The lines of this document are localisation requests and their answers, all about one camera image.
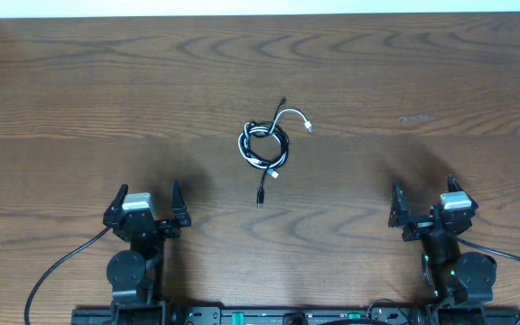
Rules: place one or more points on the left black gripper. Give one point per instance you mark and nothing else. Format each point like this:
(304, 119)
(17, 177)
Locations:
(181, 215)

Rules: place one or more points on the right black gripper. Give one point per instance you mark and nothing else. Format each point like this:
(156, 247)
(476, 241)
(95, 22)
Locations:
(400, 218)

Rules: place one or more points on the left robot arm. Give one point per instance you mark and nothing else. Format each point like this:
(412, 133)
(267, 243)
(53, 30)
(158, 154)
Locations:
(136, 273)

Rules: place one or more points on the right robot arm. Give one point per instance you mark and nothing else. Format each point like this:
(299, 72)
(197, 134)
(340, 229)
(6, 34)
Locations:
(462, 282)

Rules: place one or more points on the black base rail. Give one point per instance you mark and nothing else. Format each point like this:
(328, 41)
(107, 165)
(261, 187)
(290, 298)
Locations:
(208, 315)

